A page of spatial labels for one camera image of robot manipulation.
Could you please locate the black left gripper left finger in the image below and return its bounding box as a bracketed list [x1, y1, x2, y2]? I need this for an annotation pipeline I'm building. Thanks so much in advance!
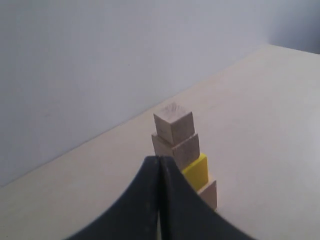
[68, 156, 160, 240]

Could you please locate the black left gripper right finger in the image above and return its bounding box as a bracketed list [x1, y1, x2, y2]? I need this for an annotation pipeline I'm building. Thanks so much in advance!
[159, 156, 252, 240]

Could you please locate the large wooden cube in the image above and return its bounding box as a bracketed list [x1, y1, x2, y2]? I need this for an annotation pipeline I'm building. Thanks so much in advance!
[197, 173, 217, 211]

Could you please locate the yellow cube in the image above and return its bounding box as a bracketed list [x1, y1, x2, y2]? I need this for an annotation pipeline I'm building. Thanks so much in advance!
[182, 153, 209, 192]

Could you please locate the medium wooden cube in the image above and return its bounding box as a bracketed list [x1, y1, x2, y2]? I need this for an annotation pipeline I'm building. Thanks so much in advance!
[151, 133, 200, 170]

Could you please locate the small wooden cube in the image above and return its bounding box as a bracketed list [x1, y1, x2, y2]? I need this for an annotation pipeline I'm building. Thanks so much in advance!
[153, 102, 195, 146]

